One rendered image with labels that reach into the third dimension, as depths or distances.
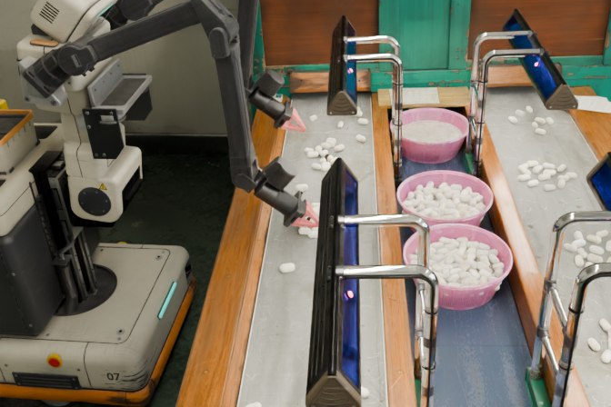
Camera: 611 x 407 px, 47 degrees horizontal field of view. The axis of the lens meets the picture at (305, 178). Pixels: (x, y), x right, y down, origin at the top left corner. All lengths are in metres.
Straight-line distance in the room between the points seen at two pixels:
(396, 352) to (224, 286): 0.46
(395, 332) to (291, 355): 0.23
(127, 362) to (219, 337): 0.79
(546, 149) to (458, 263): 0.67
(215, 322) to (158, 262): 1.07
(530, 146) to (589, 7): 0.59
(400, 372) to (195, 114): 2.60
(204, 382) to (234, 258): 0.41
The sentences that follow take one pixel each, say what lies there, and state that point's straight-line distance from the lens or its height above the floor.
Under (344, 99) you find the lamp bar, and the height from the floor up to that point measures 1.09.
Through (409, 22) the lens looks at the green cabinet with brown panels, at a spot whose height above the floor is 1.02.
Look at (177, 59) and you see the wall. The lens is 3.75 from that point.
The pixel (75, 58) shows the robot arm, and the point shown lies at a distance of 1.84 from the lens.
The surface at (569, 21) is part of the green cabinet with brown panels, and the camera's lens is 2.70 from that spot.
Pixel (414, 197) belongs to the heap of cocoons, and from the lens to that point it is 2.09.
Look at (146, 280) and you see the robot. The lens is 2.60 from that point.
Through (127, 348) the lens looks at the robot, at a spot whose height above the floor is 0.28.
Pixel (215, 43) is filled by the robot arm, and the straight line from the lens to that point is 1.68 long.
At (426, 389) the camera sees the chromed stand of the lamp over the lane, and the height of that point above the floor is 0.85.
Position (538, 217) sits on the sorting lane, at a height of 0.74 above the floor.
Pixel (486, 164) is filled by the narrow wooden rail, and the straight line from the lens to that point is 2.19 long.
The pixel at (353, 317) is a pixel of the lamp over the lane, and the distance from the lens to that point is 1.15.
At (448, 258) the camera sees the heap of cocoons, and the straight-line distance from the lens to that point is 1.82.
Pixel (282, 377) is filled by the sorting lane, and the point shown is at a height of 0.74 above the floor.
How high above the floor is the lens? 1.84
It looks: 31 degrees down
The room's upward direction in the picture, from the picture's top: 4 degrees counter-clockwise
